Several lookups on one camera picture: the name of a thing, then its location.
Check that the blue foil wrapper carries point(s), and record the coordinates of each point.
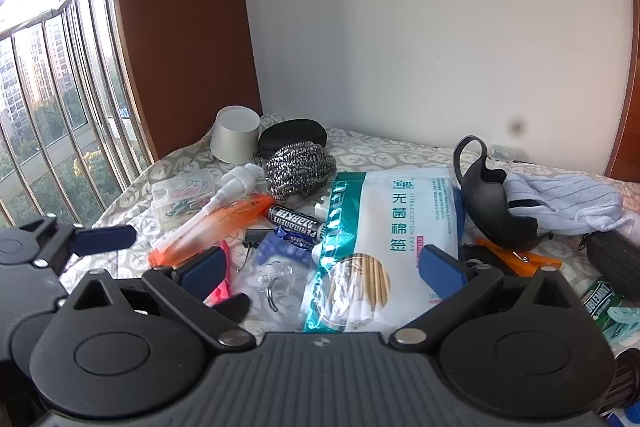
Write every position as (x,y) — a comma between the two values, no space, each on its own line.
(287,244)

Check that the grey paper cup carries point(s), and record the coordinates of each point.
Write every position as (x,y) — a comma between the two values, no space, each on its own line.
(234,137)

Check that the clear paper clip box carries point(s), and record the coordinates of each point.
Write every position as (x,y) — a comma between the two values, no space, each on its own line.
(182,194)

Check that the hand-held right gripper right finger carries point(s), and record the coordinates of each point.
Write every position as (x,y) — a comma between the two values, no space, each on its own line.
(440,269)

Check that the black marker pen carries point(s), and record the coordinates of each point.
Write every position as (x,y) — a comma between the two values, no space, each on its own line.
(295,219)

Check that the black binder clip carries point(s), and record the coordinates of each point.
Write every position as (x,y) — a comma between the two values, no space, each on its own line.
(255,239)

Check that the brown wooden panel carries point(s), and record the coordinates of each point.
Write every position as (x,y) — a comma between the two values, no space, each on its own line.
(185,22)

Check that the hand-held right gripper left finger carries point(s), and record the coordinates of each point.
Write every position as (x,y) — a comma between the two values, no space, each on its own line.
(202,272)

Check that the cotton swab bag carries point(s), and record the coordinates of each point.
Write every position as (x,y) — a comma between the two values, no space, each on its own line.
(380,227)

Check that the orange clothespin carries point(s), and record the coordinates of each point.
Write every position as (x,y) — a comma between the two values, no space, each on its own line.
(520,257)

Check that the metal window railing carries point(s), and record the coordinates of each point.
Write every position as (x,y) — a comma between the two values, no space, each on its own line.
(65,57)

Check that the steel wool scrubber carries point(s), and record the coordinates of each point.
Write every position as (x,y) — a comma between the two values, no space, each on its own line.
(300,169)

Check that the black face mask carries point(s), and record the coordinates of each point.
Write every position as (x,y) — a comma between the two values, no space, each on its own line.
(490,207)

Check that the small clear plastic case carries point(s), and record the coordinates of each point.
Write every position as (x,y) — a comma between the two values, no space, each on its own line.
(502,153)

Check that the black zip case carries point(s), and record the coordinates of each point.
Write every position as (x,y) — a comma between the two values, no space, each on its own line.
(615,254)

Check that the brown wooden bed frame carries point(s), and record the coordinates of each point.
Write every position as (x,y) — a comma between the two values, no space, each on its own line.
(625,147)

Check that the white striped cloth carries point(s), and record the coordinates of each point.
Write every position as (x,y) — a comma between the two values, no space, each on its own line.
(565,202)

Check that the green gum packet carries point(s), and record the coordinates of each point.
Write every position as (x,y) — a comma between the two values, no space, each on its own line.
(600,297)

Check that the pink plastic clip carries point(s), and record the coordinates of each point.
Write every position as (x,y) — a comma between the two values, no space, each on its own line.
(222,279)

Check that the black oval case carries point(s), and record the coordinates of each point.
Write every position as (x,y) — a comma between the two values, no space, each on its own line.
(292,134)

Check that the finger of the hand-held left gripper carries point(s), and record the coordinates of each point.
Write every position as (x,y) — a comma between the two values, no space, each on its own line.
(105,239)
(234,306)

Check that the orange plastic packet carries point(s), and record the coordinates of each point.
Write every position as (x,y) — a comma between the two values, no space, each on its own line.
(240,212)

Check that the leaf print bedsheet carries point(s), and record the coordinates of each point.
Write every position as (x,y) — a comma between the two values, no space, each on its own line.
(380,152)

